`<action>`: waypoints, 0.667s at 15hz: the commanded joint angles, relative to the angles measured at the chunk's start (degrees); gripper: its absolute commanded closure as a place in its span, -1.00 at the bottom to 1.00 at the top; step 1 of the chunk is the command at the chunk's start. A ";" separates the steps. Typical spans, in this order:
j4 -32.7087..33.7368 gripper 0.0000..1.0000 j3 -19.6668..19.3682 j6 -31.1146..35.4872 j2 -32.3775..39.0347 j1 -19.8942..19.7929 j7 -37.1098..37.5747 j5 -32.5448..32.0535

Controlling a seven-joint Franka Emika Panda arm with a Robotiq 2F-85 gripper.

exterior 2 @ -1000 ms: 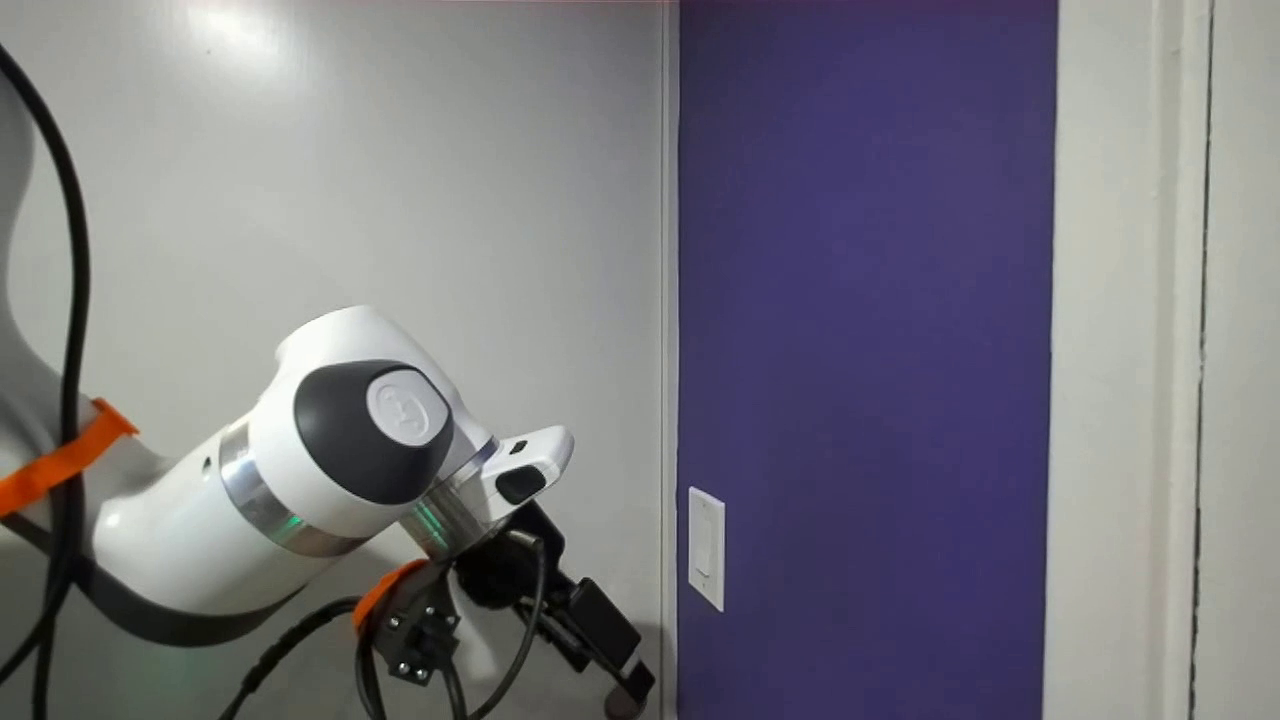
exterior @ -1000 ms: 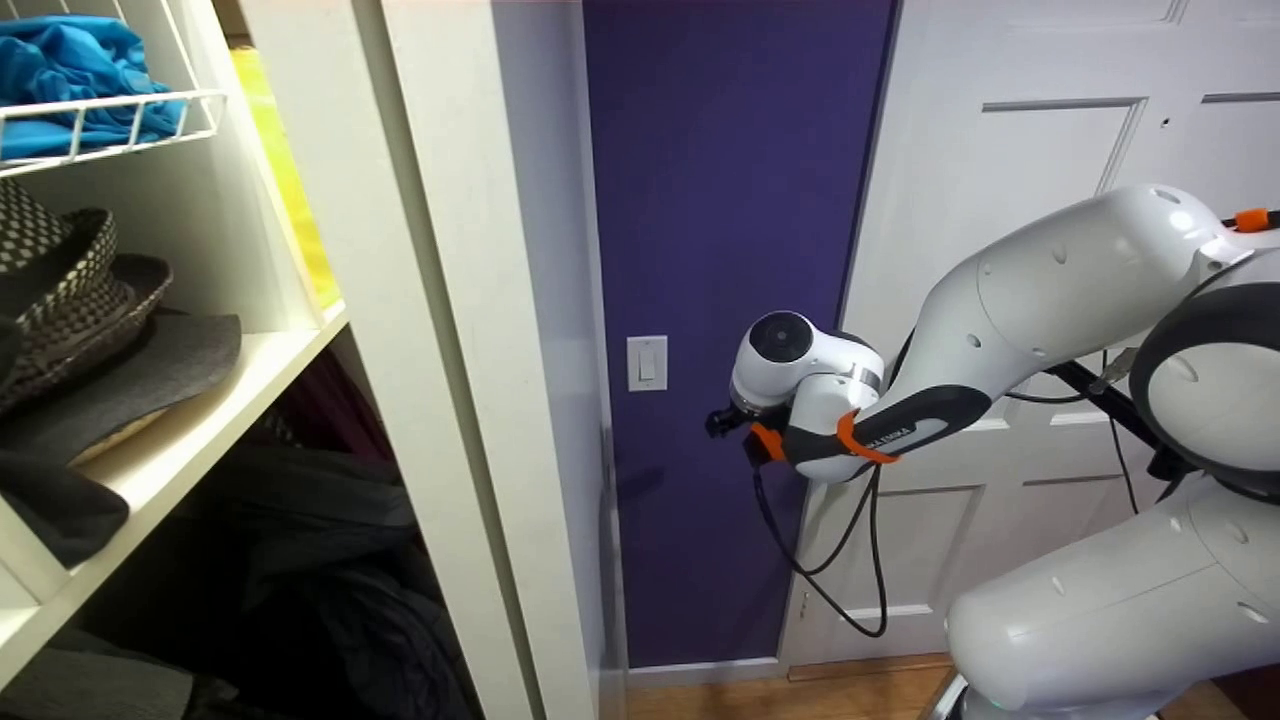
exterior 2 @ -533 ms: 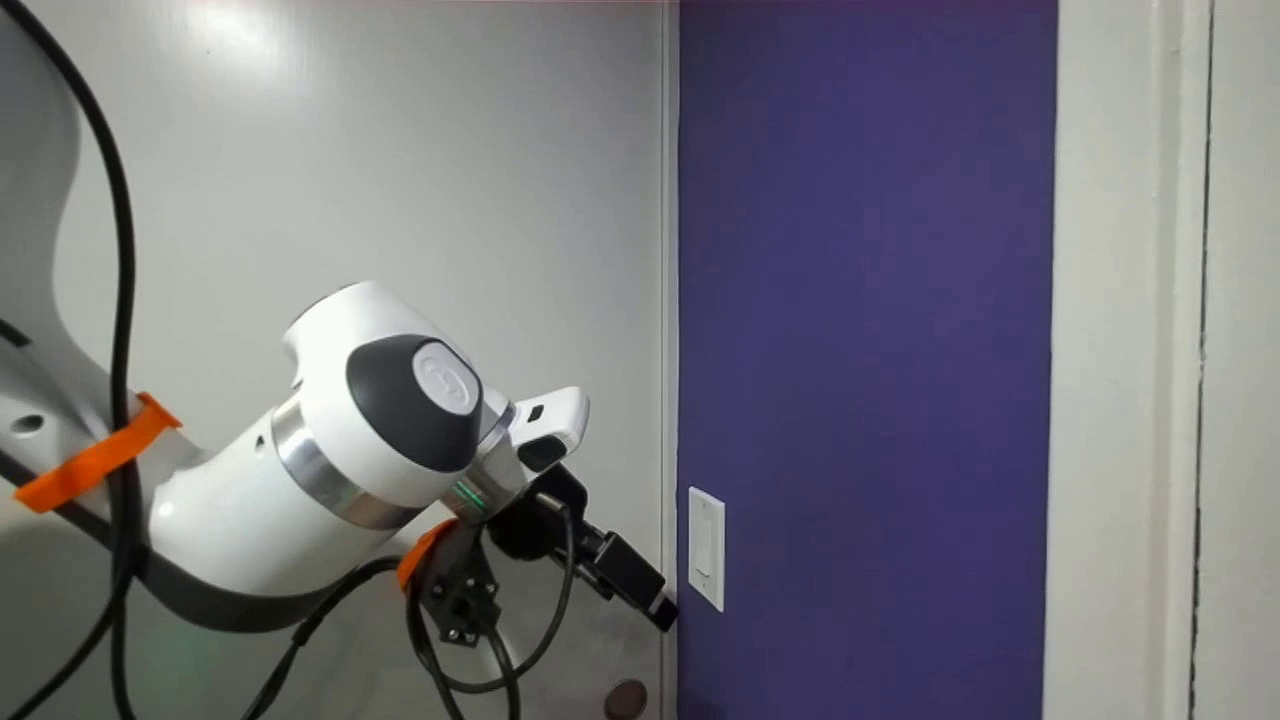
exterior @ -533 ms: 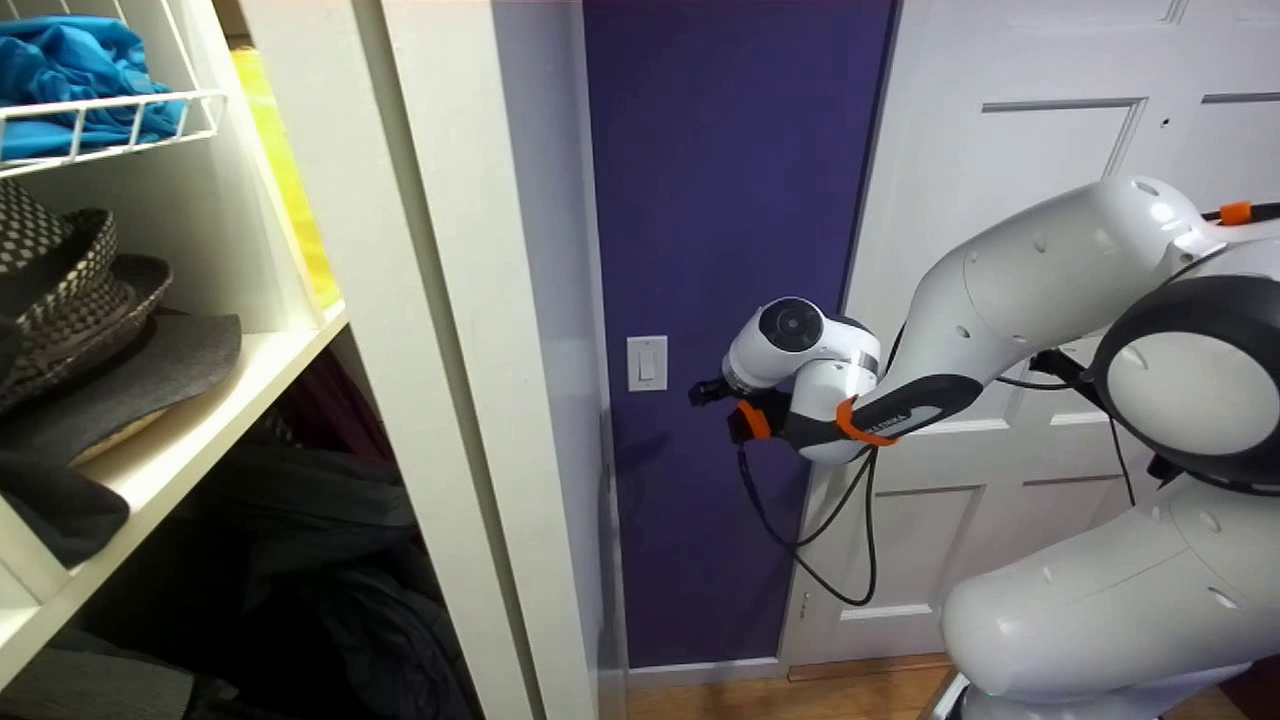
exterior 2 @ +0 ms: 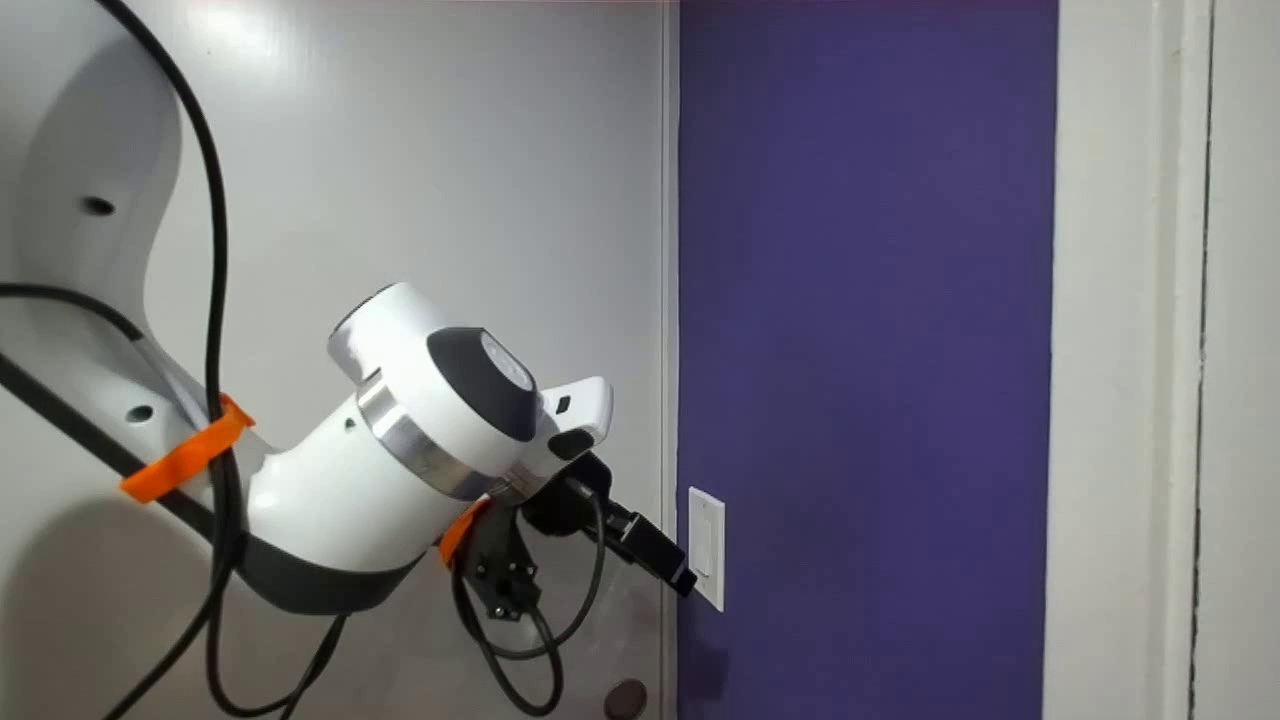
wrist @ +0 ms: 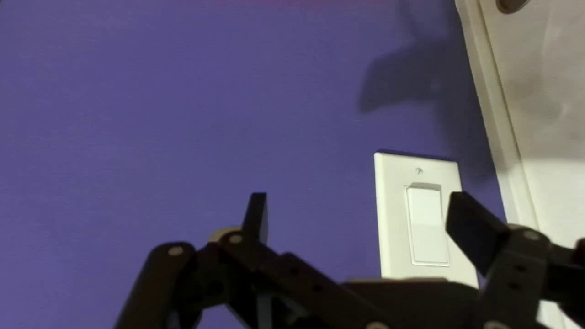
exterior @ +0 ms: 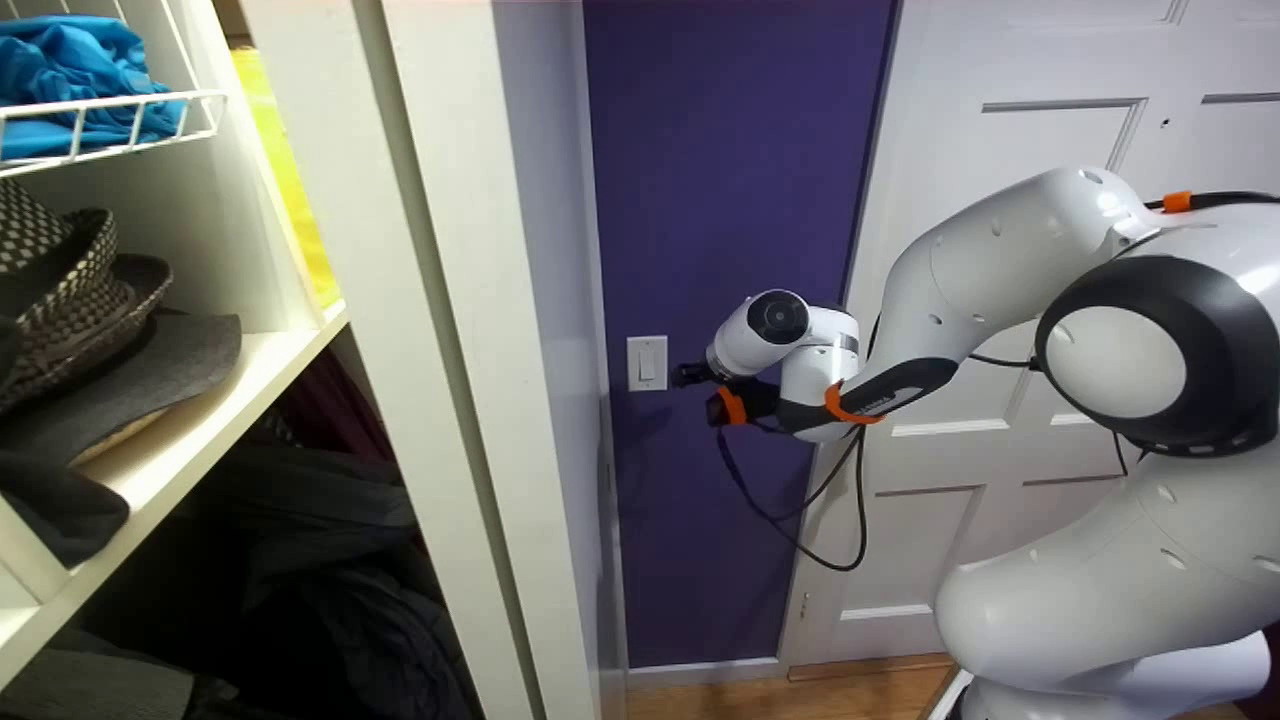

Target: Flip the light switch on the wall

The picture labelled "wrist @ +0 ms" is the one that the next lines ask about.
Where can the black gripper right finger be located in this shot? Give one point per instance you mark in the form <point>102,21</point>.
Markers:
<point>519,262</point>

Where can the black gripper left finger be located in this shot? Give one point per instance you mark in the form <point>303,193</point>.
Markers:
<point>257,257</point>

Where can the narrow white door trim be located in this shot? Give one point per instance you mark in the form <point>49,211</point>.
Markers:
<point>488,74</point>

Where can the white door with knob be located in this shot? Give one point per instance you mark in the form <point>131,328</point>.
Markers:
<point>550,61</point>

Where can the white light switch plate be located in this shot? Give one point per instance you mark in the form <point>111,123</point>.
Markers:
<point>427,226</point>

